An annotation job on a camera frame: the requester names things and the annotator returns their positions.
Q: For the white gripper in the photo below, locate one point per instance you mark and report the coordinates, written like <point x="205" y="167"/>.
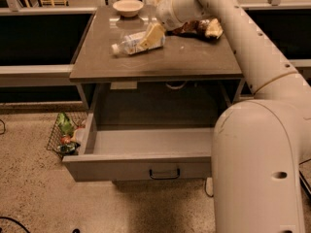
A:
<point x="166" y="13"/>

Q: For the black drawer handle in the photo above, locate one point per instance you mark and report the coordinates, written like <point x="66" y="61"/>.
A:
<point x="169" y="175"/>

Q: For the brown yellow chip bag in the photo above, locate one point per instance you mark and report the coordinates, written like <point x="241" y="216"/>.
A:
<point x="209" y="28"/>

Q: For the grey cabinet with top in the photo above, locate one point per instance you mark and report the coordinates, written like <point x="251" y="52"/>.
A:
<point x="180" y="59"/>

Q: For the wire basket with items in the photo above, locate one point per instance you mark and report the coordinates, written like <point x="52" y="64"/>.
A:
<point x="63" y="140"/>

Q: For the clear plastic water bottle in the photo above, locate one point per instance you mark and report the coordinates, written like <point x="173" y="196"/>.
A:
<point x="130" y="44"/>

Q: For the open grey top drawer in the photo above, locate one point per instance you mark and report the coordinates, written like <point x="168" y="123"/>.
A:
<point x="151" y="126"/>

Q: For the beige bowl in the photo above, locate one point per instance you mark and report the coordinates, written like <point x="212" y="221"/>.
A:
<point x="128" y="8"/>

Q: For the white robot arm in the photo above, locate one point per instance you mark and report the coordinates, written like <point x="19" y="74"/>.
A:
<point x="258" y="144"/>

